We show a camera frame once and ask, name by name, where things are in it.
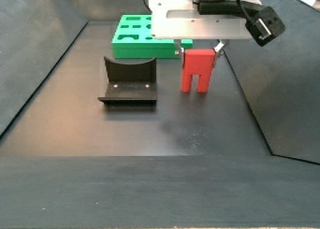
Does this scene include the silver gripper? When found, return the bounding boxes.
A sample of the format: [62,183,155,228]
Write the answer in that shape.
[147,0,252,56]

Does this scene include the red square-circle object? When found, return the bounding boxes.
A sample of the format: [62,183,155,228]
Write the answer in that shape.
[181,49,217,93]

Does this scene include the black curved fixture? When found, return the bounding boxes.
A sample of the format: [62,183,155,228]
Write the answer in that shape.
[98,57,158,104]

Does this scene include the green foam shape tray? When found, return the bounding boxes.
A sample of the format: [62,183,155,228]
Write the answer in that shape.
[111,14,195,60]

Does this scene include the black camera cable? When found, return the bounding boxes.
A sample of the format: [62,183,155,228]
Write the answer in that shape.
[236,0,261,28]

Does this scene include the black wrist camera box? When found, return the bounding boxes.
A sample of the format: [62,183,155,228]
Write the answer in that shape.
[198,0,285,47]

